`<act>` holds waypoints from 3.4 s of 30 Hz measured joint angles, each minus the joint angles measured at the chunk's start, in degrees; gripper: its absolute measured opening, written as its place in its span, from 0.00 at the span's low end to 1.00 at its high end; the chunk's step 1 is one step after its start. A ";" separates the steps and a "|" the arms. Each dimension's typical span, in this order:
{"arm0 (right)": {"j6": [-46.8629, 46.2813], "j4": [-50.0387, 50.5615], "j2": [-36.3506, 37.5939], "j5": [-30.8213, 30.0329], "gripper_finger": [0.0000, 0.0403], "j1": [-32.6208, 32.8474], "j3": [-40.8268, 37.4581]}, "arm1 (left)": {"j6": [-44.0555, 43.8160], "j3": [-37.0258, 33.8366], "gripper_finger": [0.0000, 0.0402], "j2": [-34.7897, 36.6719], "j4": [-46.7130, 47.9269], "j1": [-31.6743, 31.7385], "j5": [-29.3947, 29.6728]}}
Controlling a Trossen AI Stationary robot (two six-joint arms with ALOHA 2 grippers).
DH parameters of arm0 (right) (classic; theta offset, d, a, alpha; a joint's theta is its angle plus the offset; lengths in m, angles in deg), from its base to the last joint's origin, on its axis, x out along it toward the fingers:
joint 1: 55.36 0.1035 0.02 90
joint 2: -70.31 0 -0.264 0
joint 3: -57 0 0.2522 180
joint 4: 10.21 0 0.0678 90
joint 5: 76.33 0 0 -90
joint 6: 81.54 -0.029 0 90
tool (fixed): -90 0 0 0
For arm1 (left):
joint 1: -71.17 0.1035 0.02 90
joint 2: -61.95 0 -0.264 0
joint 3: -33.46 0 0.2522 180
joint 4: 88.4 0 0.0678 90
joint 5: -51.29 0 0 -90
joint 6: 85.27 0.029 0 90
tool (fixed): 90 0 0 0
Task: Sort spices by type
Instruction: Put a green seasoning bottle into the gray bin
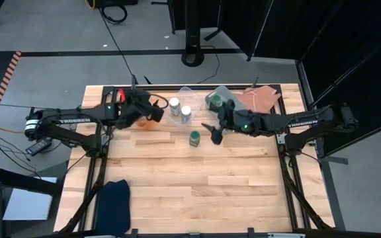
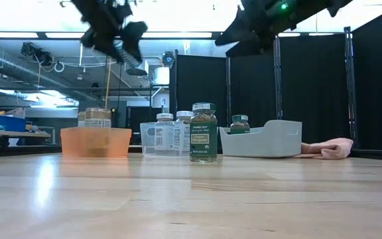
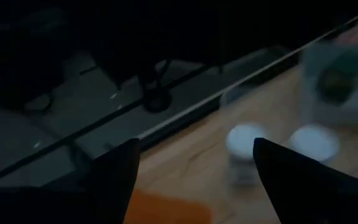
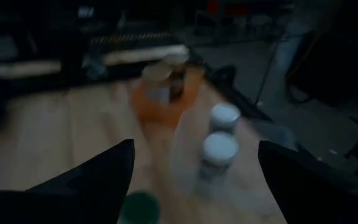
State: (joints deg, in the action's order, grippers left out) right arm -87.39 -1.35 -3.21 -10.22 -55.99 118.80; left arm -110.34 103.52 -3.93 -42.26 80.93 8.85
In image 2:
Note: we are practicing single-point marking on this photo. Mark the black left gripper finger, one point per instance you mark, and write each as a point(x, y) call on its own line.
point(133, 36)
point(103, 43)

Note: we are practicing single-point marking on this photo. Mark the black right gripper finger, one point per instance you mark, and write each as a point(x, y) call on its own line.
point(237, 31)

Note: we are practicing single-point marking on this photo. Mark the green lid spice jar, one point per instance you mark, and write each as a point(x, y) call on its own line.
point(239, 124)
point(203, 139)

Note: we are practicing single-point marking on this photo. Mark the white lid spice jar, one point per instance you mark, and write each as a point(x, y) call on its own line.
point(164, 132)
point(181, 117)

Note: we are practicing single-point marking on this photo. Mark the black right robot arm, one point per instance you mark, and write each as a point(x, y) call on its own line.
point(313, 6)

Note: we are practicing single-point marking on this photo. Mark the white cylinder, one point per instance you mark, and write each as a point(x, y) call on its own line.
point(161, 75)

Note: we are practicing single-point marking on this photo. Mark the black curtain partition panel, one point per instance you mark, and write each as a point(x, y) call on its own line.
point(376, 83)
point(313, 83)
point(201, 83)
point(252, 86)

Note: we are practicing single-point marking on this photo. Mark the orange plastic bin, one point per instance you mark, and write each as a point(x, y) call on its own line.
point(95, 142)

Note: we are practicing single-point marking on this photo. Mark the clear plastic bin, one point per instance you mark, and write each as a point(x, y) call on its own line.
point(148, 139)

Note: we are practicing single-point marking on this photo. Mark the grey plastic bin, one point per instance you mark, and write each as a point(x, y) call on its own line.
point(270, 139)

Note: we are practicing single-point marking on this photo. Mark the blue storage bin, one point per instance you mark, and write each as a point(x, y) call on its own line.
point(8, 123)

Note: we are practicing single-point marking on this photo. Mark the wooden side table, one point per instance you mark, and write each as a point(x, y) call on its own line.
point(12, 134)

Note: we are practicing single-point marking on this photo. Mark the pink cloth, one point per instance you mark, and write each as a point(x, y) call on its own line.
point(330, 147)

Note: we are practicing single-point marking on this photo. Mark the black round camera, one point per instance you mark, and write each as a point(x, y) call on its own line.
point(168, 59)

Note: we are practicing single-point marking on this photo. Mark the silver ceiling duct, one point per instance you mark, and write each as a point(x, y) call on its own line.
point(12, 69)

